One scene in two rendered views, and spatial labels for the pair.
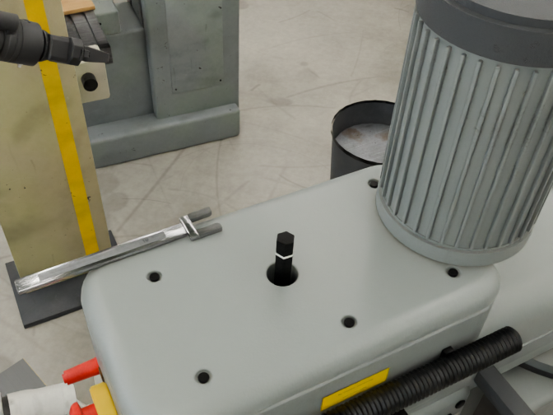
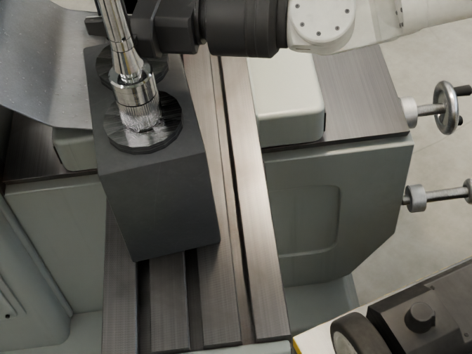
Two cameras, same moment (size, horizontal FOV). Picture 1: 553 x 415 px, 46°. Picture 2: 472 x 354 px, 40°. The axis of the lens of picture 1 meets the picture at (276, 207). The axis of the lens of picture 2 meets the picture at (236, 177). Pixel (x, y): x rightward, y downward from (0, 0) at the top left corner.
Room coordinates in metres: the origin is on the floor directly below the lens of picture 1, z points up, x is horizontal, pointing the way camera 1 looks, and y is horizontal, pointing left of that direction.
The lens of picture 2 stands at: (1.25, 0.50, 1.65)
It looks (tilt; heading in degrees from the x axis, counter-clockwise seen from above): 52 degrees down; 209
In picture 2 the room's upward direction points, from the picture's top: 7 degrees counter-clockwise
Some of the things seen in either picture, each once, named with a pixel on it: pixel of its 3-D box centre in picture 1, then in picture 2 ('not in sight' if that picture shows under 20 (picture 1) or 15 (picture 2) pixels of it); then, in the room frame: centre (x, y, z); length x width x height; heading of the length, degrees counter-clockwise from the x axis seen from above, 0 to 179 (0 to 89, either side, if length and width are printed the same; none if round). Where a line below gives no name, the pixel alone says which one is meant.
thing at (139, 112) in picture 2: not in sight; (137, 97); (0.86, 0.17, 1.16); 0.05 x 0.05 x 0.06
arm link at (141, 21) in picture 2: not in sight; (197, 16); (0.75, 0.20, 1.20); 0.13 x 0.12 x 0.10; 15
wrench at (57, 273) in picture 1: (121, 250); not in sight; (0.51, 0.18, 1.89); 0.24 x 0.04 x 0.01; 121
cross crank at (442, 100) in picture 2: not in sight; (428, 109); (0.24, 0.42, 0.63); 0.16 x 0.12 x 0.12; 120
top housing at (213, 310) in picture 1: (290, 310); not in sight; (0.50, -0.02, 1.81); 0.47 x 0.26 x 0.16; 120
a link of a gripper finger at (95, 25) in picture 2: not in sight; (112, 29); (0.81, 0.12, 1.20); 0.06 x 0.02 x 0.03; 105
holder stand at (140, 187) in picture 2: not in sight; (152, 142); (0.82, 0.14, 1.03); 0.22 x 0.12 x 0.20; 37
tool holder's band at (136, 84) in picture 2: not in sight; (130, 74); (0.86, 0.17, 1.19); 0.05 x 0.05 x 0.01
